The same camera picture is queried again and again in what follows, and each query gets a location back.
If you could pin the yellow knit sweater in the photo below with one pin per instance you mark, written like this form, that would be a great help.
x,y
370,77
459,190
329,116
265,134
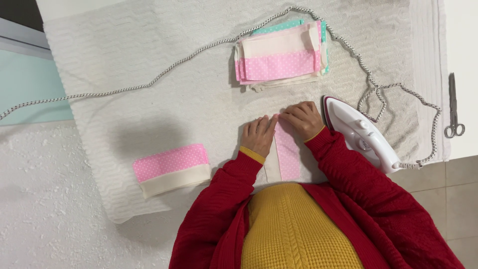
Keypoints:
x,y
295,231

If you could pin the stack of folded fabric pieces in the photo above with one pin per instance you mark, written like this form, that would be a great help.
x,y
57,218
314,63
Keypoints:
x,y
280,56

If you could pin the person's left hand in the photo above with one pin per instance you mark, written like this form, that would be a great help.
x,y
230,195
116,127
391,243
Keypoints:
x,y
257,138

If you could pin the white fuzzy blanket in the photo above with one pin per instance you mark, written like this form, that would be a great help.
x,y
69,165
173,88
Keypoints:
x,y
48,194

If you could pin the white and maroon clothes iron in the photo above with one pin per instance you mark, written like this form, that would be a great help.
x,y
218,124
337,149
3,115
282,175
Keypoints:
x,y
358,130

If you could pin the metal scissors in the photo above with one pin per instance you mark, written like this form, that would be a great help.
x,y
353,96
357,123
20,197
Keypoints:
x,y
453,108

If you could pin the white textured towel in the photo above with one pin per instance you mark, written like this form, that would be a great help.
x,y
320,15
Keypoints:
x,y
149,56

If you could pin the person's right hand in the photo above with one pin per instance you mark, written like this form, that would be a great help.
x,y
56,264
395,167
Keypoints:
x,y
308,119

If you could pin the red knit cardigan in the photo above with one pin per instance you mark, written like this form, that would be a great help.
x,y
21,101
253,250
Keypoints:
x,y
373,209

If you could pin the pink dotted cream fabric strip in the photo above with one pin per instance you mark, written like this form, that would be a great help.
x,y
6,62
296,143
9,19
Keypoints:
x,y
287,160

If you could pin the folded pink and cream fabric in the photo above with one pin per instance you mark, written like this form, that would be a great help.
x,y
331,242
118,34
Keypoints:
x,y
170,168

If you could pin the teal board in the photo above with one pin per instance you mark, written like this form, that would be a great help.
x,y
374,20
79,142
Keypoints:
x,y
30,86

